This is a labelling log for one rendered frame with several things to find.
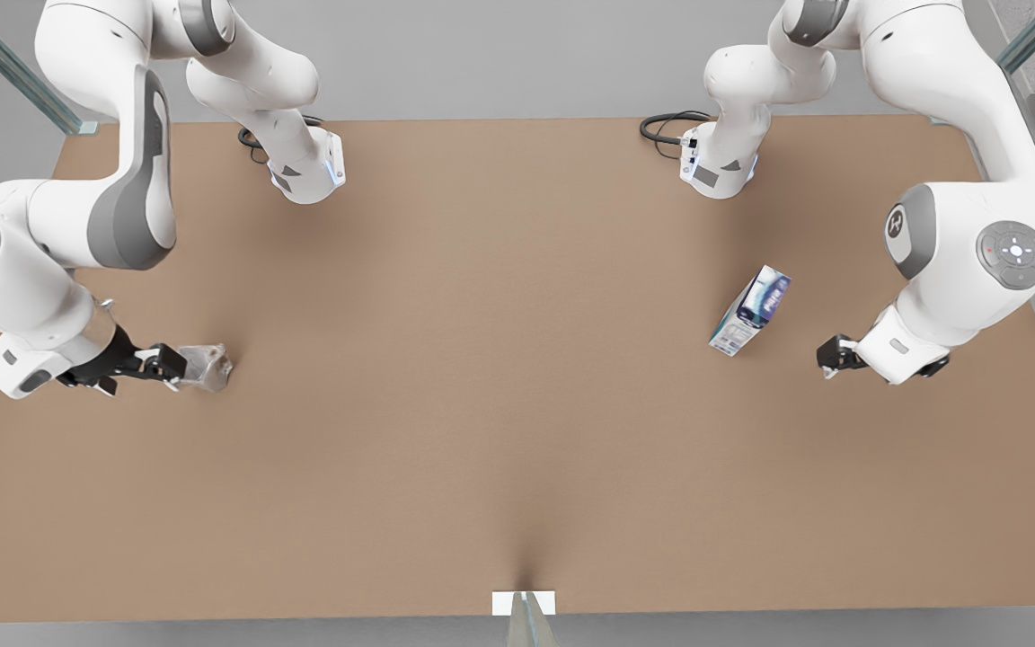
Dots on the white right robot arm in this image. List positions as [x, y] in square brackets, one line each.
[59, 225]

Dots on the white post foot plate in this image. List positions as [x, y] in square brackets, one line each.
[503, 602]

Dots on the blue and white carton box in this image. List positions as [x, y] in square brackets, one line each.
[751, 310]

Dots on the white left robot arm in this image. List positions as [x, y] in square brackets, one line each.
[958, 108]

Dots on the clear grey glass cup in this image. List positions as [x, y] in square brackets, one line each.
[207, 368]

